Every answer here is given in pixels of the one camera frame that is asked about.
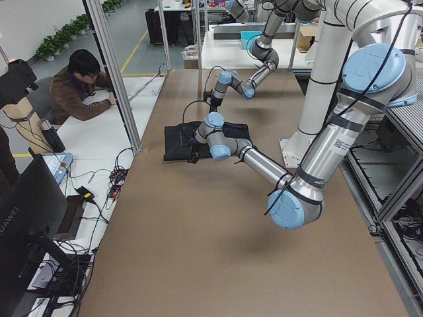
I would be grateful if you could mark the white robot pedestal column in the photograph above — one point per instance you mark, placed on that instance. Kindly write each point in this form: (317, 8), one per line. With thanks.
(339, 20)

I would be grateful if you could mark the seated man brown jacket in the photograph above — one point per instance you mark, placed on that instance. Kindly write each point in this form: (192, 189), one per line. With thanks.
(76, 82)

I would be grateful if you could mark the blue plastic bin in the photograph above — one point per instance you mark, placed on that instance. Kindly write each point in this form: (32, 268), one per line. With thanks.
(247, 37)

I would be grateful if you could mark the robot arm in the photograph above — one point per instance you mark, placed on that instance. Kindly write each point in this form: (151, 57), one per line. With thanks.
(261, 48)
(373, 77)

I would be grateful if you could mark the black water bottle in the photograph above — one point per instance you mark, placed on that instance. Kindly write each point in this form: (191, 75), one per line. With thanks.
(51, 136)

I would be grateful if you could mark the black Huawei monitor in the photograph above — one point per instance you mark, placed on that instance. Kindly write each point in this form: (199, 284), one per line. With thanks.
(31, 214)

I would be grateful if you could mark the aluminium frame post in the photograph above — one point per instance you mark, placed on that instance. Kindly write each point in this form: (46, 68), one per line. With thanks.
(97, 22)

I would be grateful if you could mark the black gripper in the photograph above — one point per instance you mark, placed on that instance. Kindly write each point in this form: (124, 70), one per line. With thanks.
(215, 105)
(193, 150)

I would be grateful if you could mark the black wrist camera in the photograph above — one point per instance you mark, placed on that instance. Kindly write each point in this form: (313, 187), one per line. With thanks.
(207, 95)
(187, 137)

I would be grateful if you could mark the teach pendant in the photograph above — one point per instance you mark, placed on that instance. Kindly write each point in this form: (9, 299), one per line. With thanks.
(59, 164)

